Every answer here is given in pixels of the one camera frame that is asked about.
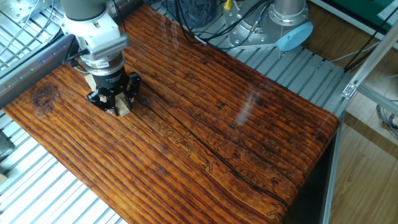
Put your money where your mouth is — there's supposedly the silver corner bracket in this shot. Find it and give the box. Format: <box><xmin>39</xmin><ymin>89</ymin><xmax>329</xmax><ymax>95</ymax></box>
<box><xmin>341</xmin><ymin>81</ymin><xmax>358</xmax><ymax>100</ymax></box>

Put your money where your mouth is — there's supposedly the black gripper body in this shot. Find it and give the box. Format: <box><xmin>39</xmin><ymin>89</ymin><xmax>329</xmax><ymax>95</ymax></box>
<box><xmin>91</xmin><ymin>68</ymin><xmax>130</xmax><ymax>93</ymax></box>

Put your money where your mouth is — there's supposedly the grey table frame rail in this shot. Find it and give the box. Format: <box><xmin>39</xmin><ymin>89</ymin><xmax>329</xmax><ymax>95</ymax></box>
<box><xmin>322</xmin><ymin>114</ymin><xmax>345</xmax><ymax>224</ymax></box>

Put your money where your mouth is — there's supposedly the aluminium frame post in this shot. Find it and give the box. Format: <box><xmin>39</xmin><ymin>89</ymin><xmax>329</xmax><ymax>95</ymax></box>
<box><xmin>351</xmin><ymin>21</ymin><xmax>398</xmax><ymax>91</ymax></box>

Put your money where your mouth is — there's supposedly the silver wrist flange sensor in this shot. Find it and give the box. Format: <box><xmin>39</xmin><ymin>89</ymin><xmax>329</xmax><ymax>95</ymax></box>
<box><xmin>79</xmin><ymin>52</ymin><xmax>126</xmax><ymax>76</ymax></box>

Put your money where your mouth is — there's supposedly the coloured wire bundle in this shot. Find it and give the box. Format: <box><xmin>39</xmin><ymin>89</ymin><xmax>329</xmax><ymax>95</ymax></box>
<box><xmin>375</xmin><ymin>99</ymin><xmax>398</xmax><ymax>140</ymax></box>

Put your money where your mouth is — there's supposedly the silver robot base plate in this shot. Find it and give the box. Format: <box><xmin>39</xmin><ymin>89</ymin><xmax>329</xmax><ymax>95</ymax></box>
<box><xmin>223</xmin><ymin>2</ymin><xmax>280</xmax><ymax>50</ymax></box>

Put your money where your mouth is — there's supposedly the protruding wooden jenga block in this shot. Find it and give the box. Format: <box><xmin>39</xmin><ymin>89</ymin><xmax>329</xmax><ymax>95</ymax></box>
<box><xmin>115</xmin><ymin>93</ymin><xmax>131</xmax><ymax>118</ymax></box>

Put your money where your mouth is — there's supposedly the metal wire grid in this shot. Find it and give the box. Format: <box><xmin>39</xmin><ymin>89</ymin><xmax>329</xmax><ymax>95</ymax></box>
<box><xmin>0</xmin><ymin>0</ymin><xmax>71</xmax><ymax>73</ymax></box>

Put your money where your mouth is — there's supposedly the grey aluminium beam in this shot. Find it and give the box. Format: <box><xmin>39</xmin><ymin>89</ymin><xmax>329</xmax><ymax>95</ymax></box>
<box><xmin>0</xmin><ymin>30</ymin><xmax>77</xmax><ymax>108</ymax></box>

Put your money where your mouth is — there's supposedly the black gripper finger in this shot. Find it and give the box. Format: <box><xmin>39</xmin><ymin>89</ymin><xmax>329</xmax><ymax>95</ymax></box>
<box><xmin>86</xmin><ymin>86</ymin><xmax>119</xmax><ymax>117</ymax></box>
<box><xmin>121</xmin><ymin>72</ymin><xmax>141</xmax><ymax>110</ymax></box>

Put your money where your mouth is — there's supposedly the white zip tie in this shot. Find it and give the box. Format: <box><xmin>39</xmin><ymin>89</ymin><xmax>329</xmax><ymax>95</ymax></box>
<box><xmin>279</xmin><ymin>24</ymin><xmax>285</xmax><ymax>60</ymax></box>

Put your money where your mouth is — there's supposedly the silver perforated plate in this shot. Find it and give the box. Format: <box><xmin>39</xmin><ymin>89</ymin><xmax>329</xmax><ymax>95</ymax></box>
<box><xmin>0</xmin><ymin>0</ymin><xmax>55</xmax><ymax>24</ymax></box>

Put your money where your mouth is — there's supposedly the green panel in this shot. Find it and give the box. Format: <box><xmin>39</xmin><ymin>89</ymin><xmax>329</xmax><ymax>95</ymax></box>
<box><xmin>331</xmin><ymin>0</ymin><xmax>398</xmax><ymax>32</ymax></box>

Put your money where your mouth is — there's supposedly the black cable along grid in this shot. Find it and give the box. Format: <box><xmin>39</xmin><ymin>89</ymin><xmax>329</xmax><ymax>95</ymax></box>
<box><xmin>45</xmin><ymin>12</ymin><xmax>68</xmax><ymax>47</ymax></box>

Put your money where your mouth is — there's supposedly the dark grey cloth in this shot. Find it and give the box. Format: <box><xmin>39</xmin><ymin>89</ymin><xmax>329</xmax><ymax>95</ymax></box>
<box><xmin>180</xmin><ymin>0</ymin><xmax>219</xmax><ymax>29</ymax></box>

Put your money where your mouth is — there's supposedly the grey sheathed cable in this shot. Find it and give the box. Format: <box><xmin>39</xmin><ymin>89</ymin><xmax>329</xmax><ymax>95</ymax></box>
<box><xmin>198</xmin><ymin>17</ymin><xmax>274</xmax><ymax>44</ymax></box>

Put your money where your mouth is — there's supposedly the aluminium frame crossbar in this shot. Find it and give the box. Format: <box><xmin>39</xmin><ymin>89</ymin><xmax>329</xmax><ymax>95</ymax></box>
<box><xmin>357</xmin><ymin>84</ymin><xmax>398</xmax><ymax>116</ymax></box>

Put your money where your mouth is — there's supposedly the wooden jenga block tower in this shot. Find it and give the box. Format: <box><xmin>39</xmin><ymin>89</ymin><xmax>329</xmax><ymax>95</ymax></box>
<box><xmin>83</xmin><ymin>73</ymin><xmax>131</xmax><ymax>116</ymax></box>

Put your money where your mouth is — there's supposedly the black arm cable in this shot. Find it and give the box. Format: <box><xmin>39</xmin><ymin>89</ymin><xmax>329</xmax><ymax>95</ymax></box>
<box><xmin>62</xmin><ymin>0</ymin><xmax>274</xmax><ymax>75</ymax></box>

